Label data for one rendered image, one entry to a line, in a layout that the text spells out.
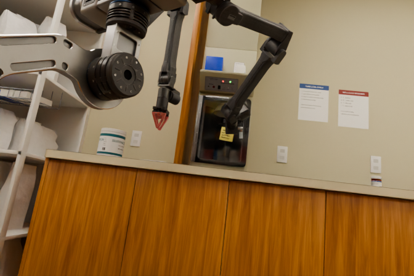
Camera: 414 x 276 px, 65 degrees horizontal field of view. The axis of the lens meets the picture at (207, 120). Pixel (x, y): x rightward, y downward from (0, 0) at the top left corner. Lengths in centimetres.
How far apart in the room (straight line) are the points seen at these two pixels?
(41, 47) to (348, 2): 236
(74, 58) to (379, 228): 144
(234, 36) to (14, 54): 141
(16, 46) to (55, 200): 95
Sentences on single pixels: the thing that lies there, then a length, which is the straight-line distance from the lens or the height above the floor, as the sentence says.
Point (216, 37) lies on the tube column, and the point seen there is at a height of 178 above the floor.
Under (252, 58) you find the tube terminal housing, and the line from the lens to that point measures 204.
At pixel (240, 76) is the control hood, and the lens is 187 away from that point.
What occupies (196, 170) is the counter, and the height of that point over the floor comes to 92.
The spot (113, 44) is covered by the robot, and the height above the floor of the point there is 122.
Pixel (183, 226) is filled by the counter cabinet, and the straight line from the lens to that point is 159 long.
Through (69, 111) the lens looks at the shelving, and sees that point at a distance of 262.
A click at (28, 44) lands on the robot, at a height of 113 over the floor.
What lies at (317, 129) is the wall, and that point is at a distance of 242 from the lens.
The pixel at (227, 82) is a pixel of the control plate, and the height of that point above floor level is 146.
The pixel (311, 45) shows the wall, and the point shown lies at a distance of 264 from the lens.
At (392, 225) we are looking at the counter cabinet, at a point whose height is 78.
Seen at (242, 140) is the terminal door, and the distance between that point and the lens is 186.
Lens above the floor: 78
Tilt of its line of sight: 14 degrees up
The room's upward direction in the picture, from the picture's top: 7 degrees clockwise
